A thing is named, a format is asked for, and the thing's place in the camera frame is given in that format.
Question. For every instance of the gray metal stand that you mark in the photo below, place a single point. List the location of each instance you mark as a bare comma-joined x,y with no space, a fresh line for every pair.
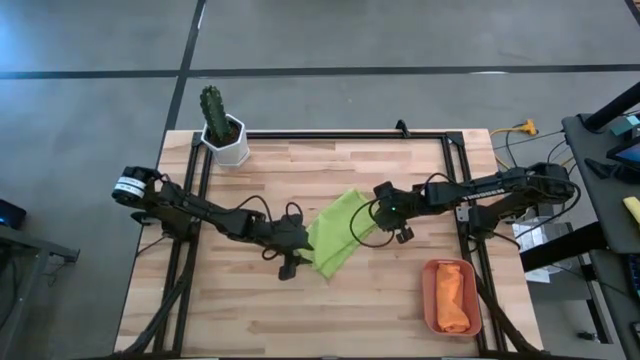
35,245

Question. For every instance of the green microfiber towel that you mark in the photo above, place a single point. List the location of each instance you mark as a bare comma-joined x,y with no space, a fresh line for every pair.
340,230

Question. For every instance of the yellow cloth item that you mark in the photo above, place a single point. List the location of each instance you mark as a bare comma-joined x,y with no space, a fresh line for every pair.
634,207

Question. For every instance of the teal box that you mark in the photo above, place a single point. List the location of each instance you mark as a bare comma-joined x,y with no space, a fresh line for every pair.
627,124

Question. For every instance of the orange microfiber towel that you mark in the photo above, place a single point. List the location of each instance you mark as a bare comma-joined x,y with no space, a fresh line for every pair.
450,300

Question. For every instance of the small black floor object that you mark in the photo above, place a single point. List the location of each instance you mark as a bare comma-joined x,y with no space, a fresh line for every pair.
586,335

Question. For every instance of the flat black desk gadget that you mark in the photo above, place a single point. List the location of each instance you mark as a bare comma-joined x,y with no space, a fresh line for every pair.
602,169

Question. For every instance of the black side desk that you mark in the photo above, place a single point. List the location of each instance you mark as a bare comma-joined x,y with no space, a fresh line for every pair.
590,210

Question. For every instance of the terracotta plastic basket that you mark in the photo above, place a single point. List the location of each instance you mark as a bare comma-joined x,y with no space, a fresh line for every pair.
429,300

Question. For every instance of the black monitor stand pole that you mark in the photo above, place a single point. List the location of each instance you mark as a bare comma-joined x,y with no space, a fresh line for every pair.
612,107

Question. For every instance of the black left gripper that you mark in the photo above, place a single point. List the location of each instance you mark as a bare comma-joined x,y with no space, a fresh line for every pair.
275,232

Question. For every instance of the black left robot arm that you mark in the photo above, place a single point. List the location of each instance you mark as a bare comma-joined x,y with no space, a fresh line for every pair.
200,212

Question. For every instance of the black aluminium frame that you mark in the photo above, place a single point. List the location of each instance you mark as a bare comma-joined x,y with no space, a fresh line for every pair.
350,135

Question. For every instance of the small black clamp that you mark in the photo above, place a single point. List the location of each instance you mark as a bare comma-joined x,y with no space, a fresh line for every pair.
401,127

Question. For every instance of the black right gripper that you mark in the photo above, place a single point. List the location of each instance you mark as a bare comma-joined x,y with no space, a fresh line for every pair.
400,207

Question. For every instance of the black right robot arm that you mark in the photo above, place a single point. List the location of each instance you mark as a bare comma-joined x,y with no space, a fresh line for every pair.
500,187

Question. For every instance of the black keyboard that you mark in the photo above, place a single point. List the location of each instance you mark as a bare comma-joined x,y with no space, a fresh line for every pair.
635,275

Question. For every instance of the black tablet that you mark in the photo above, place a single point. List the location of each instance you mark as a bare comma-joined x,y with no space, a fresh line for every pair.
627,152

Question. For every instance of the green cactus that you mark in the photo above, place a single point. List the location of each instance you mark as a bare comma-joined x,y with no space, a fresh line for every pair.
214,112

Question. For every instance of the black device with blue light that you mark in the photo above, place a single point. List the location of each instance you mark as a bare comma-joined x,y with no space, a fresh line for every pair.
10,214

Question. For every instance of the white hexagonal plant pot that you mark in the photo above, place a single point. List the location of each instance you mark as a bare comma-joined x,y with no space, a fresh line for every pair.
232,152

